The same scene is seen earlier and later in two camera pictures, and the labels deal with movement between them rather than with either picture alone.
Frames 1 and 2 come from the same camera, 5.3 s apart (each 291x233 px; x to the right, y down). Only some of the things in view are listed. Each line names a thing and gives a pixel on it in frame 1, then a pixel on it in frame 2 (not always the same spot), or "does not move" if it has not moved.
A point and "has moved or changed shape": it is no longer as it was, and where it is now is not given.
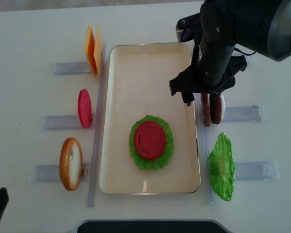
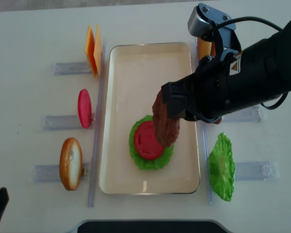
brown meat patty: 206,109 has moved or changed shape
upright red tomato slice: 85,108 does not move
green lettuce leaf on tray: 159,162 does not move
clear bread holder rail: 51,173 does not move
